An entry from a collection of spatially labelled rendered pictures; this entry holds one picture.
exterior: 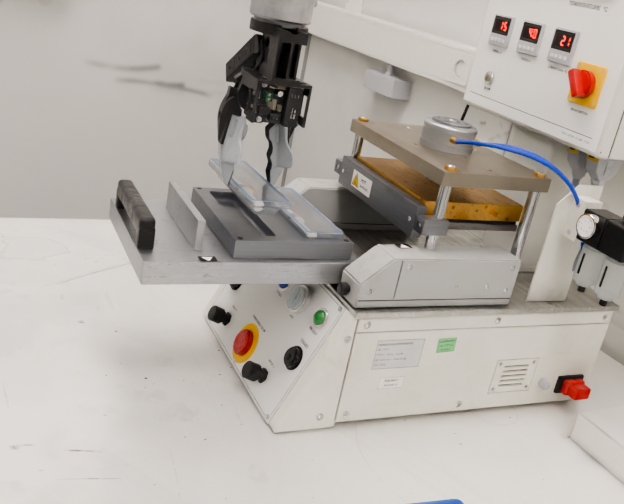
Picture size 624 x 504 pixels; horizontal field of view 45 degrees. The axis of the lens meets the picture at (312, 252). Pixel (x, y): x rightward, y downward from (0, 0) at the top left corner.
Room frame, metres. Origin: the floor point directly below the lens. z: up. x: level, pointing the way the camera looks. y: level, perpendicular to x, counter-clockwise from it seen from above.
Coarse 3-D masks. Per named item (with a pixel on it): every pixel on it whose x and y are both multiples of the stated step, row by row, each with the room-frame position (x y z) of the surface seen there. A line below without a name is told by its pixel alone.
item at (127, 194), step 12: (120, 180) 0.95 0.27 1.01; (120, 192) 0.93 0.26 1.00; (132, 192) 0.91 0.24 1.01; (120, 204) 0.95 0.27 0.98; (132, 204) 0.87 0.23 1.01; (144, 204) 0.87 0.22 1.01; (132, 216) 0.86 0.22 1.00; (144, 216) 0.83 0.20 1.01; (144, 228) 0.82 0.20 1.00; (144, 240) 0.82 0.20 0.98
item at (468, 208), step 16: (368, 160) 1.13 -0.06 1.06; (384, 160) 1.16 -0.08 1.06; (384, 176) 1.07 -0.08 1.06; (400, 176) 1.07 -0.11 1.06; (416, 176) 1.09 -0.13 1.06; (416, 192) 1.00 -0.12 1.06; (432, 192) 1.02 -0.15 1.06; (464, 192) 1.06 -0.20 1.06; (480, 192) 1.08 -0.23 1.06; (496, 192) 1.10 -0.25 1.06; (432, 208) 0.98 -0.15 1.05; (448, 208) 0.99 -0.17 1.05; (464, 208) 1.00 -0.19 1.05; (480, 208) 1.01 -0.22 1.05; (496, 208) 1.03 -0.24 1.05; (512, 208) 1.04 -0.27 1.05; (464, 224) 1.00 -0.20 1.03; (480, 224) 1.02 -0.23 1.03; (496, 224) 1.03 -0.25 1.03; (512, 224) 1.05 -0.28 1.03
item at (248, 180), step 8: (216, 160) 1.02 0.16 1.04; (240, 168) 1.00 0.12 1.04; (248, 168) 1.01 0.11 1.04; (232, 176) 0.95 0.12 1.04; (240, 176) 0.96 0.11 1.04; (248, 176) 0.97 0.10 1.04; (256, 176) 0.98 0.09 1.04; (240, 184) 0.92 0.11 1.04; (248, 184) 0.93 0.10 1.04; (256, 184) 0.94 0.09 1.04; (264, 184) 0.95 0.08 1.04; (248, 192) 0.90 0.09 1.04; (256, 192) 0.90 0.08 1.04; (264, 192) 0.91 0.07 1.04; (272, 192) 0.92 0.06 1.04; (256, 200) 0.87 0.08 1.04; (264, 200) 0.87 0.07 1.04; (272, 200) 0.88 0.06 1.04; (280, 200) 0.89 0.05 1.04; (288, 200) 0.89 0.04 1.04
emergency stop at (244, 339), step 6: (246, 330) 0.98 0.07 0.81; (240, 336) 0.98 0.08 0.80; (246, 336) 0.97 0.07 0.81; (252, 336) 0.97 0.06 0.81; (234, 342) 0.98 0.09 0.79; (240, 342) 0.97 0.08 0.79; (246, 342) 0.96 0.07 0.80; (252, 342) 0.96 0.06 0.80; (234, 348) 0.97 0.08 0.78; (240, 348) 0.96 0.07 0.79; (246, 348) 0.96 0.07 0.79; (240, 354) 0.96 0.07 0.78
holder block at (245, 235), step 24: (192, 192) 1.03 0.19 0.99; (216, 192) 1.03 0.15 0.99; (216, 216) 0.92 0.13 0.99; (240, 216) 0.98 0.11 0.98; (264, 216) 0.96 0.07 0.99; (240, 240) 0.85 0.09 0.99; (264, 240) 0.87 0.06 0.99; (288, 240) 0.89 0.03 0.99; (312, 240) 0.91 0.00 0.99; (336, 240) 0.92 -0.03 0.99
